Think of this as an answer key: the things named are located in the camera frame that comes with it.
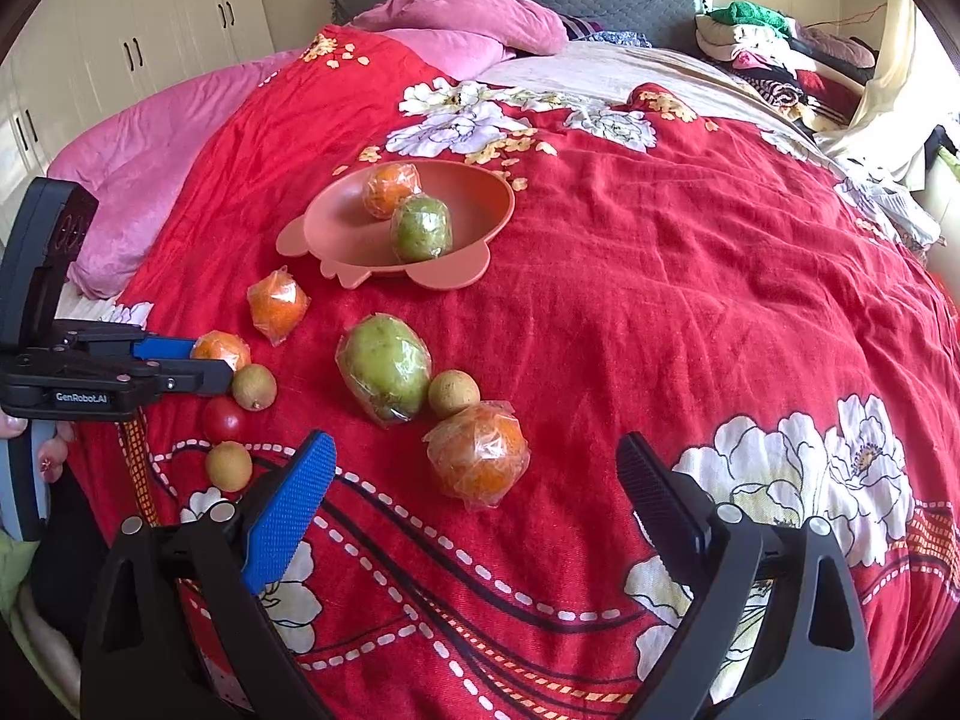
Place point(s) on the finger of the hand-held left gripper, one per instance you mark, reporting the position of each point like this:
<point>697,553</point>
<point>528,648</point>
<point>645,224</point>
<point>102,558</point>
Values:
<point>169,349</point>
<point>202,376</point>

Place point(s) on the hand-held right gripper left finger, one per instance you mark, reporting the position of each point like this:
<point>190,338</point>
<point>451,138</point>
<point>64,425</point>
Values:
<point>292,517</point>

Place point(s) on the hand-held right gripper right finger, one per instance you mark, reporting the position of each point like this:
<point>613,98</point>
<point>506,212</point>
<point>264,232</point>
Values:
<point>664,499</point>

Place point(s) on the red tomato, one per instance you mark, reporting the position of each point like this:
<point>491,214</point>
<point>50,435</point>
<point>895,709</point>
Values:
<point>223,420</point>

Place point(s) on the large green mango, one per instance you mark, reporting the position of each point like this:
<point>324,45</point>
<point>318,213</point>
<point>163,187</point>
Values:
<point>382,367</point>

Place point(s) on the large plastic-wrapped orange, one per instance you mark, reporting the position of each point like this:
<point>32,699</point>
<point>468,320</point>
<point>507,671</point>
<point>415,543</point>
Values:
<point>476,457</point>

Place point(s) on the brown longan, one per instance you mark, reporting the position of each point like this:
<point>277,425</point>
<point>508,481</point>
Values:
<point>229,465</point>
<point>253,387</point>
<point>453,393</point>

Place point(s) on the pink plate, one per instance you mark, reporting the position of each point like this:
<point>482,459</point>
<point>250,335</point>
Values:
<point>465,195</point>

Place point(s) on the person's left hand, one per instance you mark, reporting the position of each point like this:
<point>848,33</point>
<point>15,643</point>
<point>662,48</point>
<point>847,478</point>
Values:
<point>51,457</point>

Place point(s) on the pink quilt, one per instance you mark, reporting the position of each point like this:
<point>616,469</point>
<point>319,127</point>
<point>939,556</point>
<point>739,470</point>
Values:
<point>150,142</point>

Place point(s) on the red floral blanket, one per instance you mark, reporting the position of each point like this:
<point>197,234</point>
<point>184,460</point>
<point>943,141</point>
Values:
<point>637,315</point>

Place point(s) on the small wrapped green mango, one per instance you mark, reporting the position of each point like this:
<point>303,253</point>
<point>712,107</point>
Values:
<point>421,232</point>

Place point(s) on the cream wardrobe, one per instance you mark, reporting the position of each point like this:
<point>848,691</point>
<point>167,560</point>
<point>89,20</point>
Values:
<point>150,7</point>

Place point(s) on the yellow-green shirt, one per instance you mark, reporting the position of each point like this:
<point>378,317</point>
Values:
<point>11,570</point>

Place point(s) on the white crumpled cloth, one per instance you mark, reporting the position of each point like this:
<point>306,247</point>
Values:
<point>885,195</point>

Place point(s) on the beige bed sheet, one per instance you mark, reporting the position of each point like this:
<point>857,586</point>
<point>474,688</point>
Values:
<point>600,69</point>

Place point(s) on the black cloth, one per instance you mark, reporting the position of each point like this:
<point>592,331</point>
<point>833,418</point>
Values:
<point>942,154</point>

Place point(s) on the pink pillow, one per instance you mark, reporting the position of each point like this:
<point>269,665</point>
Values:
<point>465,15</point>

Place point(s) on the pile of folded clothes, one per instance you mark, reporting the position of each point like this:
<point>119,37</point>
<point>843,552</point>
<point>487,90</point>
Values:
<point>757,45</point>

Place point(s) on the dark floral pillow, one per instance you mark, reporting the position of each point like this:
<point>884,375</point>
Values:
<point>607,36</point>

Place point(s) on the cream curtain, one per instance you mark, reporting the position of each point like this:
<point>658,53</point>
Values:
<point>892,75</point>

